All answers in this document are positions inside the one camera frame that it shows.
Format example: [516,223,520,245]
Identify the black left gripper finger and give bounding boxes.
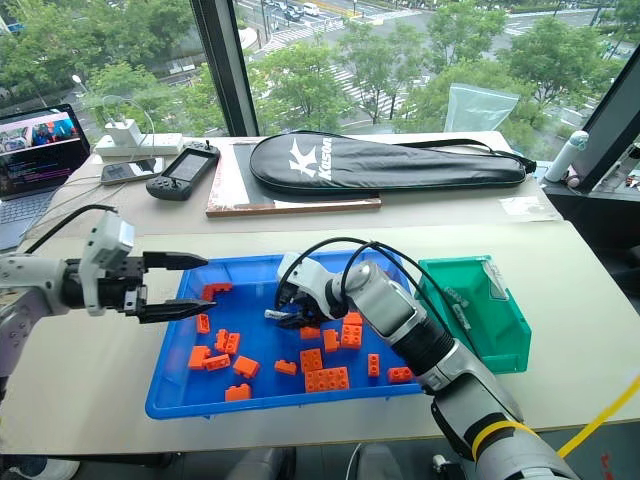
[142,250,210,272]
[137,298,218,325]

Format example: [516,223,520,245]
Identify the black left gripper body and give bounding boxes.
[96,255,150,315]

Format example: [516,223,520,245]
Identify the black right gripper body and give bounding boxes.
[288,291,325,329]

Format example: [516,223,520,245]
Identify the orange 2x4 toy brick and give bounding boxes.
[304,365,351,393]

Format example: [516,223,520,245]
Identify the green plastic bin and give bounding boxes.
[415,253,533,376]

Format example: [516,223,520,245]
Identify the red L-shaped plastic brick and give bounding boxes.
[201,282,234,303]

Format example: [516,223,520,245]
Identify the blue plastic tray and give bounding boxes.
[144,249,432,421]

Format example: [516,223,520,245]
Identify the flat board with wooden edge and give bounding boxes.
[205,139,383,220]

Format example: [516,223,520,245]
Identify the black handheld game controller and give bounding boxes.
[145,140,222,203]

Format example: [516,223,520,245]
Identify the smartphone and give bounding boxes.
[100,156,167,187]

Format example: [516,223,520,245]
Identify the white power strip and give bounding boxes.
[94,131,184,158]

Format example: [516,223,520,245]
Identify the white charger plug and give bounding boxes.
[105,117,142,147]

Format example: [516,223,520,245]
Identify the grey open laptop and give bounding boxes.
[0,103,92,252]

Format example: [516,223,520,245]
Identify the black Kason racket bag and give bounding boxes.
[248,130,537,194]

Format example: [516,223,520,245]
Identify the clear plastic zip bag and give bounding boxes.
[443,81,521,134]

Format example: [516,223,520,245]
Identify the white bottle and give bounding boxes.
[542,129,591,184]

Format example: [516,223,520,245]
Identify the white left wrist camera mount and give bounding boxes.
[79,211,137,318]

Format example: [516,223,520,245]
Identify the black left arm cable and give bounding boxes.
[23,203,120,256]

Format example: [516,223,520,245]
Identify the thin white charging cable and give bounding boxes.
[29,97,156,236]

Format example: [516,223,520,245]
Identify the yellow cable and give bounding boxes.
[556,371,640,459]

